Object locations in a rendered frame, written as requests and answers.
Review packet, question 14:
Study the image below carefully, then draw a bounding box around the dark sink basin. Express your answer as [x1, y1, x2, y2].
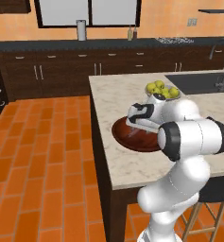
[164, 72, 224, 95]

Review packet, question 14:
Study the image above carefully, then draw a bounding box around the dark wood kitchen island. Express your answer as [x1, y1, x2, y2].
[88, 69, 224, 242]

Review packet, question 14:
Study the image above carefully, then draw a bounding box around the dark wood wall cupboard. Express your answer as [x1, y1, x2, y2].
[0, 0, 32, 14]

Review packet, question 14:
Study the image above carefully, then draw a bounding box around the dark red round plate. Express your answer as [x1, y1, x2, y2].
[111, 115, 164, 153]

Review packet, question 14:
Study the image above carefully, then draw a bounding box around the dark wood cupboard run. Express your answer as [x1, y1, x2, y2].
[0, 37, 224, 103]

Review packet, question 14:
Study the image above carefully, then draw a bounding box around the grey wall socket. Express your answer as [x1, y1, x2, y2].
[186, 17, 198, 27]

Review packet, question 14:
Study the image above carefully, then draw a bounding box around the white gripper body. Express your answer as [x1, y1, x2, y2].
[126, 116, 162, 134]

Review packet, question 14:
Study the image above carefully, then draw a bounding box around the white bowl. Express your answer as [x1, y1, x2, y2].
[144, 83, 182, 102]

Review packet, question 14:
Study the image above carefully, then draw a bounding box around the black framed window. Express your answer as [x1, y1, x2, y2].
[33, 0, 143, 29]

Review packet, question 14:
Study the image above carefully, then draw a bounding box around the dark wall shelf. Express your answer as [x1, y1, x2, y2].
[198, 8, 224, 14]

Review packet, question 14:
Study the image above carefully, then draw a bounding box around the black seat wooden stool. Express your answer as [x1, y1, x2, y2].
[179, 175, 224, 242]

